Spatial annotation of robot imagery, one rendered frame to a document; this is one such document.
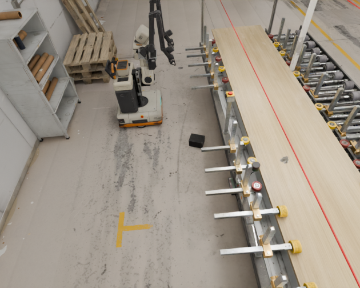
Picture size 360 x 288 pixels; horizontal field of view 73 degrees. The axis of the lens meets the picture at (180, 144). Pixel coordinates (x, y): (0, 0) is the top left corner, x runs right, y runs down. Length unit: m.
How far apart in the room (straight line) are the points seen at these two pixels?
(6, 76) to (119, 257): 2.45
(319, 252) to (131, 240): 1.80
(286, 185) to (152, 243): 1.50
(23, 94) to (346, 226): 3.62
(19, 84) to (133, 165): 1.69
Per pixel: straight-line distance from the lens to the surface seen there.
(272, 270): 2.14
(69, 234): 3.14
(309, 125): 2.68
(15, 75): 3.54
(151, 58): 3.29
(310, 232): 2.01
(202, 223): 2.85
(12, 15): 3.76
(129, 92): 3.43
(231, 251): 1.76
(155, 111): 3.62
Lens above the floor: 2.62
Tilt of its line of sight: 49 degrees down
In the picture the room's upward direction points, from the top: 5 degrees counter-clockwise
